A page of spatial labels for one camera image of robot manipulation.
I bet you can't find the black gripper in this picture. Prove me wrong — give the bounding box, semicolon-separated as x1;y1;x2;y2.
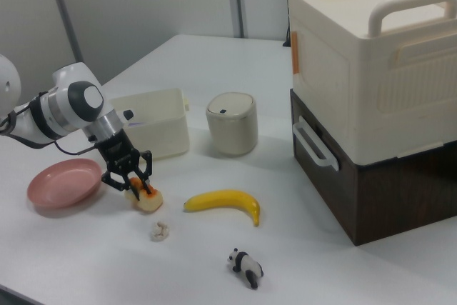
95;128;154;201

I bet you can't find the golden bread loaf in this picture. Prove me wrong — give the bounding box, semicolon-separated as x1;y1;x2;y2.
124;176;165;214

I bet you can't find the pink plate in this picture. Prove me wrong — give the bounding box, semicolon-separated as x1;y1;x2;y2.
27;157;104;209

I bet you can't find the white plastic bin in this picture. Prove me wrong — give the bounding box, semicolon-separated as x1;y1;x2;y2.
108;87;191;161

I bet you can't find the crumpled white paper ball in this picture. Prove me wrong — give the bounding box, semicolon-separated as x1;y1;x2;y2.
149;221;172;244

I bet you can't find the yellow banana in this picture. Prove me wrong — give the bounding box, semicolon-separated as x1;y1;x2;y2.
183;189;261;228

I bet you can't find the cream lidded trash can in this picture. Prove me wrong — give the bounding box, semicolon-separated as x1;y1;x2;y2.
204;91;258;157

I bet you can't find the panda toy figure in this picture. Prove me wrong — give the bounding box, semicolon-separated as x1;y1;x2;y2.
226;247;264;290

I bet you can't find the black pole stand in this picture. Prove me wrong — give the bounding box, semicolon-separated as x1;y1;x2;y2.
282;0;293;49

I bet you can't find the dark brown drawer cabinet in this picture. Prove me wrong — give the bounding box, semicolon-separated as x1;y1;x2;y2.
289;88;457;247

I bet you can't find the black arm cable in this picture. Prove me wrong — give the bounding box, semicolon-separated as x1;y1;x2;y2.
0;103;99;154

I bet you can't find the cream storage box with handle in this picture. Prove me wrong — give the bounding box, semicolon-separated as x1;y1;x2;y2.
286;0;457;167

